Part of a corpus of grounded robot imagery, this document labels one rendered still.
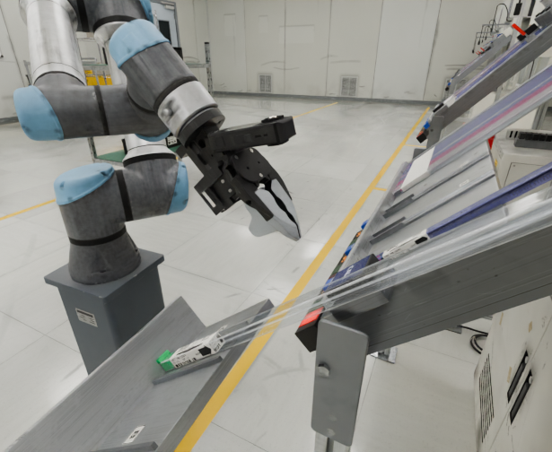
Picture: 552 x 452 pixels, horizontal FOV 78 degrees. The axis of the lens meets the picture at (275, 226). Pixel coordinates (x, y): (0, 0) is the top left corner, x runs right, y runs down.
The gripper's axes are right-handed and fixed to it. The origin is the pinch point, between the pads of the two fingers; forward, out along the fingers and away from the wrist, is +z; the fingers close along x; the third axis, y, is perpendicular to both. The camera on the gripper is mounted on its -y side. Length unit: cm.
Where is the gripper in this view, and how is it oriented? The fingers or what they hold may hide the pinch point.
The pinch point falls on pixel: (297, 230)
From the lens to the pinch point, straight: 47.4
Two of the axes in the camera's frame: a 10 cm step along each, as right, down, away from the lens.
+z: 6.2, 7.8, 0.5
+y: -6.5, 4.7, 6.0
